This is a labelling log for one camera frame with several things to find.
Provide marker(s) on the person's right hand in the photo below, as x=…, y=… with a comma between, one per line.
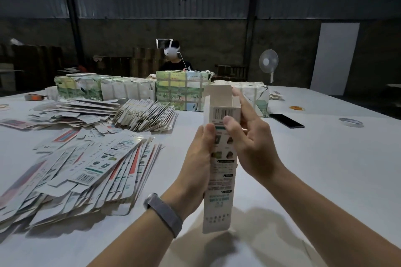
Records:
x=257, y=148

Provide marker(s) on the person's left hand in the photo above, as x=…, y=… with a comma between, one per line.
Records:
x=194, y=176

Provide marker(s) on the white toothbrush carton box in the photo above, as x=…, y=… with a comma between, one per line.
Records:
x=219, y=207

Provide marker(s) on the fanned stack of white cartons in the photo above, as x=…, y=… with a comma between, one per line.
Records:
x=145, y=115

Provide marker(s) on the pile of cartons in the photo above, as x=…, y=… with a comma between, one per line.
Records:
x=81, y=170

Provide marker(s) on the person's right forearm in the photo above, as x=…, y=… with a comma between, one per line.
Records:
x=332, y=226

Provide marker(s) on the person's left forearm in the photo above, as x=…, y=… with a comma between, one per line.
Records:
x=135, y=245

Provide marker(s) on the black smartphone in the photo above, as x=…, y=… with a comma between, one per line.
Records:
x=287, y=121

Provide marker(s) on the grey band wristwatch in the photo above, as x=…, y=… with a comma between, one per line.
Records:
x=164, y=213

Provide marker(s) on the small white paper stack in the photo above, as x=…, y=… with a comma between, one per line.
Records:
x=275, y=95

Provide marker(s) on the small orange tape roll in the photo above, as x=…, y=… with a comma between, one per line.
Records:
x=296, y=108

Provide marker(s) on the dark wooden chair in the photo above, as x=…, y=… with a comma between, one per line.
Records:
x=230, y=72

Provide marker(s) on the white standing fan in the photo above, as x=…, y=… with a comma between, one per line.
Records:
x=269, y=61

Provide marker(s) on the white tape roll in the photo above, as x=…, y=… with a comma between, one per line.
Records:
x=341, y=122

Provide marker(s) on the green printed wrapped bundle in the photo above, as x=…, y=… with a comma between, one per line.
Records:
x=178, y=88

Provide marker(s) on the white board panel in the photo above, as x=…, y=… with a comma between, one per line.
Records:
x=335, y=57

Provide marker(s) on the stack of brown cartons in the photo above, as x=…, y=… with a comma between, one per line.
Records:
x=145, y=62

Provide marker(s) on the row of white wrapped bundles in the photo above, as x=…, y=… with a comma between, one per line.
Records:
x=100, y=87

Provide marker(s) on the cluttered side table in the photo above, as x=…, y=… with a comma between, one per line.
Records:
x=395, y=91

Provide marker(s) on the small red tape roll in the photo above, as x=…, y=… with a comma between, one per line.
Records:
x=34, y=96

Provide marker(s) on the white head-mounted camera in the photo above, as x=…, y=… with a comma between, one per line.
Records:
x=171, y=53

